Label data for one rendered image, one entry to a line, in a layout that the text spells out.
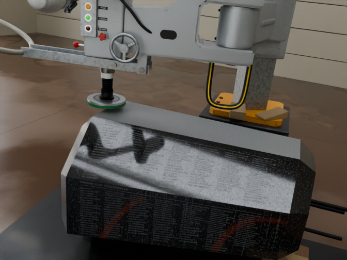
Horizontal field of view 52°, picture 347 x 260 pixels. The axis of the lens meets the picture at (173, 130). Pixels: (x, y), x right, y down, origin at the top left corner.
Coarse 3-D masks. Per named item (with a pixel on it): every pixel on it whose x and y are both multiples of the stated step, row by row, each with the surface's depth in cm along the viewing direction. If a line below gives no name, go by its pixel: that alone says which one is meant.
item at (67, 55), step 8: (24, 48) 188; (32, 48) 188; (40, 48) 199; (48, 48) 199; (56, 48) 198; (64, 48) 198; (24, 56) 190; (32, 56) 190; (40, 56) 189; (48, 56) 189; (56, 56) 189; (64, 56) 188; (72, 56) 188; (80, 56) 187; (80, 64) 189; (88, 64) 189; (96, 64) 188; (104, 64) 188; (112, 64) 187; (120, 64) 187; (128, 64) 187; (136, 64) 187; (136, 72) 188
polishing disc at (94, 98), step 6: (90, 96) 201; (96, 96) 202; (114, 96) 205; (120, 96) 206; (90, 102) 194; (96, 102) 192; (102, 102) 194; (108, 102) 195; (114, 102) 196; (120, 102) 197
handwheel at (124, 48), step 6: (114, 36) 172; (120, 36) 172; (126, 36) 172; (132, 36) 171; (114, 42) 173; (132, 42) 173; (120, 48) 173; (126, 48) 173; (138, 48) 173; (114, 54) 176; (120, 60) 176; (126, 60) 176; (132, 60) 176
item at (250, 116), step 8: (224, 96) 274; (232, 96) 276; (272, 104) 267; (280, 104) 269; (216, 112) 242; (224, 112) 240; (248, 112) 243; (256, 112) 245; (248, 120) 237; (256, 120) 235; (272, 120) 233; (280, 120) 234
